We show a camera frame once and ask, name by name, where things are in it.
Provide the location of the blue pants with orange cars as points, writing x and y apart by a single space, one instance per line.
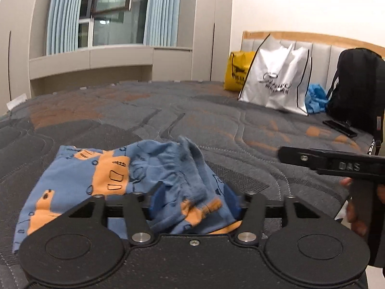
194 195

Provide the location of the black backpack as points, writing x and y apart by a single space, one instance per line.
356 95

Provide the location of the blue crumpled plastic item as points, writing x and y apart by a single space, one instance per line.
316 99

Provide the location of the beige wardrobe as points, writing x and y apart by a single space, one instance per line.
204 35
23 37

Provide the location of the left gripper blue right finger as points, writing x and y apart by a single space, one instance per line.
250 209

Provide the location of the white paper sheet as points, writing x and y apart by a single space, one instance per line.
16 101

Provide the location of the grey orange quilted mattress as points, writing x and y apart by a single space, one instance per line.
238 140

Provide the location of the light blue curtain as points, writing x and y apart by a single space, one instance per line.
62 26
161 25

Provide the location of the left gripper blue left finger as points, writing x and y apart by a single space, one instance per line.
138 209

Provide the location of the beige left wardrobe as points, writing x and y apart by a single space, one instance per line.
23 37

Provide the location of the black phone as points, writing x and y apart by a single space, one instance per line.
339 127

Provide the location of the beige right wardrobe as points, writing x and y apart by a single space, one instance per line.
204 35

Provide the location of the open brown framed window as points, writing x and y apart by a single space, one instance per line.
109 22

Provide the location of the beige window bench cabinet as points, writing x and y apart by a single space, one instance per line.
106 65

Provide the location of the wooden padded headboard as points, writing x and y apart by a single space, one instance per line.
324 49

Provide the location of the left light blue curtain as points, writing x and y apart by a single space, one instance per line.
62 26

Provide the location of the right light blue curtain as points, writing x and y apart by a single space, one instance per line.
161 25

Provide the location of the yellow shopping bag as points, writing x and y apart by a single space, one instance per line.
237 68

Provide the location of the white Sirowe shopping bag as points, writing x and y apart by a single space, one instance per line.
278 77

